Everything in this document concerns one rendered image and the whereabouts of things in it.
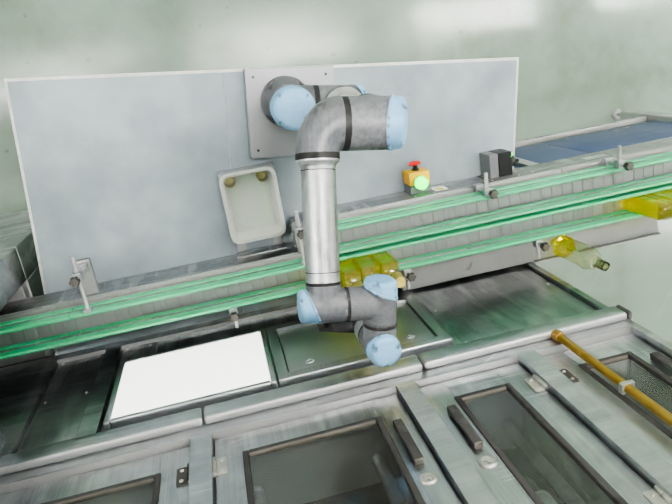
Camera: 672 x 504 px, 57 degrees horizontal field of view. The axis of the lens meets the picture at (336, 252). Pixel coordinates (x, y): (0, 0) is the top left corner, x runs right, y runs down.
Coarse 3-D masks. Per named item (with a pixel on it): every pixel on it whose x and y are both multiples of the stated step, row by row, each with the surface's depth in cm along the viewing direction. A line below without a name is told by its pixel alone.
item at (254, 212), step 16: (224, 176) 186; (240, 176) 194; (272, 176) 189; (224, 192) 187; (240, 192) 195; (256, 192) 196; (272, 192) 196; (240, 208) 197; (256, 208) 198; (272, 208) 199; (240, 224) 198; (256, 224) 199; (272, 224) 200; (240, 240) 192; (256, 240) 193
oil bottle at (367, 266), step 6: (354, 258) 189; (360, 258) 188; (366, 258) 187; (360, 264) 183; (366, 264) 182; (372, 264) 181; (360, 270) 180; (366, 270) 178; (372, 270) 178; (378, 270) 178; (366, 276) 177
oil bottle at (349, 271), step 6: (342, 264) 186; (348, 264) 185; (354, 264) 185; (342, 270) 181; (348, 270) 180; (354, 270) 179; (342, 276) 178; (348, 276) 177; (354, 276) 177; (360, 276) 177; (348, 282) 177
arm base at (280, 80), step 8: (272, 80) 182; (280, 80) 180; (288, 80) 180; (296, 80) 182; (264, 88) 182; (272, 88) 181; (264, 96) 181; (264, 104) 181; (264, 112) 184; (272, 120) 186
